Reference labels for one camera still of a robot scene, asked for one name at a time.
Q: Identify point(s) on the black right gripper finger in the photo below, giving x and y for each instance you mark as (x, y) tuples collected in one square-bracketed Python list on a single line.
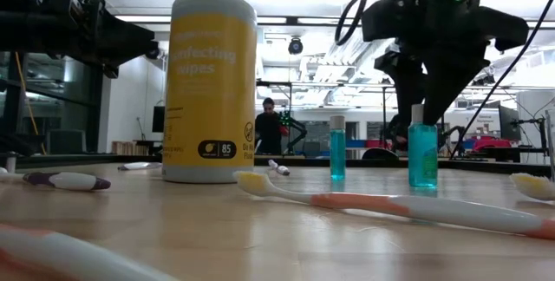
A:
[(451, 81), (407, 81)]

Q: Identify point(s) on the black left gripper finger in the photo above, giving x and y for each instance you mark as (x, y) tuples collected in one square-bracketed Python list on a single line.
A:
[(126, 42)]

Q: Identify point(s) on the wide teal mouthwash bottle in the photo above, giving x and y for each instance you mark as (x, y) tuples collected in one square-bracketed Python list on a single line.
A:
[(422, 155)]

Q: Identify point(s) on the slim teal mouthwash bottle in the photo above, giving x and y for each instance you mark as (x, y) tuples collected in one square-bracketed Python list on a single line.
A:
[(337, 151)]

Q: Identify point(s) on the purple white toothbrush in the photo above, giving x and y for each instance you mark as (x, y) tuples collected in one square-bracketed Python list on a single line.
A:
[(279, 168), (73, 180), (139, 166)]

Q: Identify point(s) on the orange white toothbrush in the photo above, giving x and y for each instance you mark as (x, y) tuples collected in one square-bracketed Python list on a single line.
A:
[(433, 211), (535, 185)]

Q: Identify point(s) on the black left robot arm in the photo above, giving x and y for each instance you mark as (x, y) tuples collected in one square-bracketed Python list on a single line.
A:
[(17, 29)]

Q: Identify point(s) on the black background robot arm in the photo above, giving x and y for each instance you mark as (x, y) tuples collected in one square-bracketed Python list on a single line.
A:
[(295, 127)]

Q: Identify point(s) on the black computer monitor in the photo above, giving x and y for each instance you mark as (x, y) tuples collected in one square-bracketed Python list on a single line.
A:
[(158, 119), (508, 122)]

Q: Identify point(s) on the red storage bin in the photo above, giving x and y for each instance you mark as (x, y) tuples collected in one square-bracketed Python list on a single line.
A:
[(492, 144)]

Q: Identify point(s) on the yellow cup with white lid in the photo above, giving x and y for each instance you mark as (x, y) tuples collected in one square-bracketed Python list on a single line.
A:
[(208, 99)]

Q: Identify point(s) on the wooden slat crate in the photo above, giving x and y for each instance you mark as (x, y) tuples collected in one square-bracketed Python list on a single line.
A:
[(130, 148)]

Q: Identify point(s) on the person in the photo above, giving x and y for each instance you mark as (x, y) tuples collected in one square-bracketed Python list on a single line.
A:
[(269, 129)]

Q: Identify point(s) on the black ceiling camera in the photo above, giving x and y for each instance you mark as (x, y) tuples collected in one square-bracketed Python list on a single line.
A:
[(295, 47)]

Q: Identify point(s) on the black aluminium table frame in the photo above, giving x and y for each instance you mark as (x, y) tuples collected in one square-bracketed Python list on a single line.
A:
[(65, 159)]

